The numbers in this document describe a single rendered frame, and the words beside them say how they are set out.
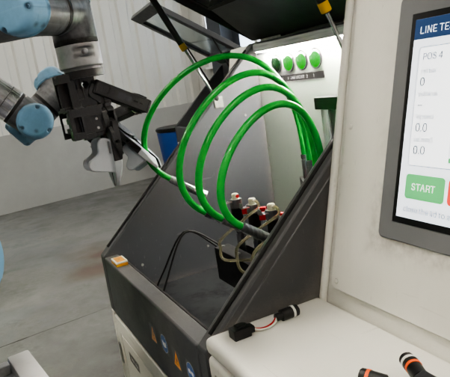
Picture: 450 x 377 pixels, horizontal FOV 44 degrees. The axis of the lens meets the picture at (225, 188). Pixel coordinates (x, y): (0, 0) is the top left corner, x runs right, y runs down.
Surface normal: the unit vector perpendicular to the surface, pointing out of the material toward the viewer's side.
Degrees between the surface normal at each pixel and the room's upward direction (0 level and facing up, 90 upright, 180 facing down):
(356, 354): 0
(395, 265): 76
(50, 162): 90
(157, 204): 90
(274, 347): 0
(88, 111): 89
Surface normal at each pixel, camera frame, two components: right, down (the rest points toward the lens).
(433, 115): -0.90, -0.02
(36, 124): 0.37, 0.14
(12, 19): -0.31, 0.26
